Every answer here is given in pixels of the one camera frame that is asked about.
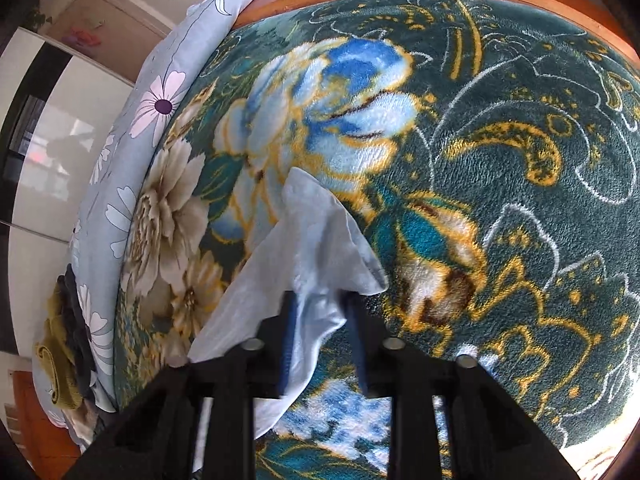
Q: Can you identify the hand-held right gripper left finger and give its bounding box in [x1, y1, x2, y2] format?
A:
[62, 291, 302, 480]

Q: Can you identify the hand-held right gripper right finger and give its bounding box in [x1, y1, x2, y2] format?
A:
[344, 293, 581, 480]

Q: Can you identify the light blue shirt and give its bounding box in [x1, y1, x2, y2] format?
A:
[190, 167, 390, 441]

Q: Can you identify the teal floral plush blanket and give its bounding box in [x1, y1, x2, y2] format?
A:
[112, 0, 640, 480]

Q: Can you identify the dark navy jacket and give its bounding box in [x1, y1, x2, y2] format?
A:
[62, 265, 101, 401]

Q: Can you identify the mustard knit sweater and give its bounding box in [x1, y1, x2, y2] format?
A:
[34, 275, 86, 408]

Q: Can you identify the carved wooden headboard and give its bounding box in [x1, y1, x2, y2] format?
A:
[11, 370, 83, 458]

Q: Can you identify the blue floral duvet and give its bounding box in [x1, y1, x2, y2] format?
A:
[32, 0, 273, 441]

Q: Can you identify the white wardrobe with black band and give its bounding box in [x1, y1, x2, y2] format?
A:
[0, 27, 138, 356]

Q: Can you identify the red door ornament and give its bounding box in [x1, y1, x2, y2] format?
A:
[70, 25, 103, 49]

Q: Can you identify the beige room door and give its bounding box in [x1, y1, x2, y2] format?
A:
[40, 0, 176, 86]

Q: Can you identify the green potted plant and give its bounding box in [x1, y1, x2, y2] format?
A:
[22, 5, 53, 36]

